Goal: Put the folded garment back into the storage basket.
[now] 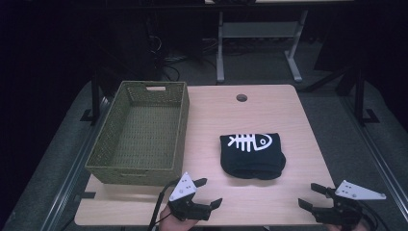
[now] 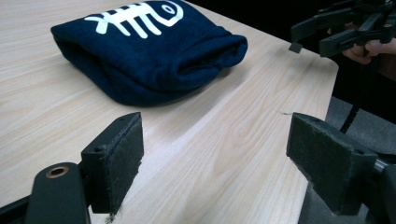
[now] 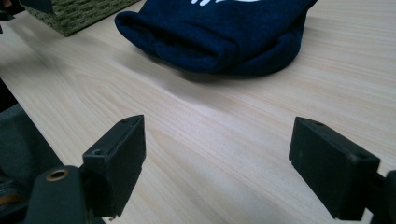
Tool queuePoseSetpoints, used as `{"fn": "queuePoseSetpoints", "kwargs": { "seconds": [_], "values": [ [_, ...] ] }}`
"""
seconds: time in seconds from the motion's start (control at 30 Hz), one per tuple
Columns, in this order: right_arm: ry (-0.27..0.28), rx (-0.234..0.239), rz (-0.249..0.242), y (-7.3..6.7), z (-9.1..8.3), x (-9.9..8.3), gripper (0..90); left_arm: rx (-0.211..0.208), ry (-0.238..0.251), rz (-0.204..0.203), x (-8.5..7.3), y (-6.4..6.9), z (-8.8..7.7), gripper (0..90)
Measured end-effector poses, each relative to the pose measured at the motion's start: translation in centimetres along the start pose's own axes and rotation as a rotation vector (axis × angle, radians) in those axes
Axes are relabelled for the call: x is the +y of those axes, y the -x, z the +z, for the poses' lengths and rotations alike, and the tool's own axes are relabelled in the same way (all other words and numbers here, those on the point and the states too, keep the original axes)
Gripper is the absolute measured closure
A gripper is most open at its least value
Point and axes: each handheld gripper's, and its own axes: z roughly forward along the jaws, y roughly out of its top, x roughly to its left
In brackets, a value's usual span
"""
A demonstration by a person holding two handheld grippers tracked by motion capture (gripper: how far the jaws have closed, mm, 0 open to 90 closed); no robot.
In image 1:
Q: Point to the black cloth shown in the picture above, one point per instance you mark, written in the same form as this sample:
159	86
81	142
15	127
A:
253	160

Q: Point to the green woven basket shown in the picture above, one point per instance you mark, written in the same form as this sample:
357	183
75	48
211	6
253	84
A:
144	134

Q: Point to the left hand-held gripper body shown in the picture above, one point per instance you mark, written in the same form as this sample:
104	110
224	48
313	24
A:
184	192

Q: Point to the black metal stand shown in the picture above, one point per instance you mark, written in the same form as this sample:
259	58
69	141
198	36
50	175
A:
95	96
360	96

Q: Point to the grey metal desk frame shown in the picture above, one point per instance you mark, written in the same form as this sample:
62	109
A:
258	30

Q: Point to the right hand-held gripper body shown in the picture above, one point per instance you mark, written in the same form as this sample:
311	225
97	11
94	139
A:
348	205

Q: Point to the person's right hand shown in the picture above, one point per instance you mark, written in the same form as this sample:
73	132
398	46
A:
351	227

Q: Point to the grey metal floor rail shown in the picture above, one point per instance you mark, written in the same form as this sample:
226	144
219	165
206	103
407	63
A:
375	154
73	170

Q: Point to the person's left hand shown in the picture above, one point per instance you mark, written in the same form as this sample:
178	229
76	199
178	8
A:
173	223

